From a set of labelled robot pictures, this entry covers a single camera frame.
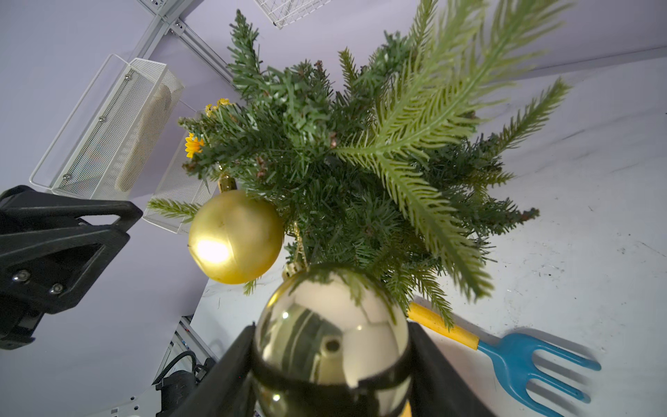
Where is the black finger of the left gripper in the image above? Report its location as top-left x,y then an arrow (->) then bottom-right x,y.
1,185 -> 142,349

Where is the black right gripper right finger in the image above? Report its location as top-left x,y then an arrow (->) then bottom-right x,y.
408,322 -> 494,417

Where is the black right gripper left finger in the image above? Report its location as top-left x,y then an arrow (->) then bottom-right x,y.
171,325 -> 256,417

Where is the shiny gold ball ornament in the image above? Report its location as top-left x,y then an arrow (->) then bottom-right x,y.
252,223 -> 413,417

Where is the matte gold ball ornament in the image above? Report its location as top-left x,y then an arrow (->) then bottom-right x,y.
188,175 -> 284,285

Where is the small green christmas tree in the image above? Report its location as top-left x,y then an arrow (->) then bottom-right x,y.
180,1 -> 569,321

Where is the blue yellow garden fork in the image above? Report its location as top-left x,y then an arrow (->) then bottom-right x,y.
407,302 -> 601,417

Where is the white mesh wall shelf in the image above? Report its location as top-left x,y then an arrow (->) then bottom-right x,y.
29,54 -> 217,205

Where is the aluminium frame corner post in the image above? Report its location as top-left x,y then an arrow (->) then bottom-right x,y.
130,0 -> 233,84

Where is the white wire wall basket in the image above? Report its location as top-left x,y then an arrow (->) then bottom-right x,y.
255,0 -> 330,30

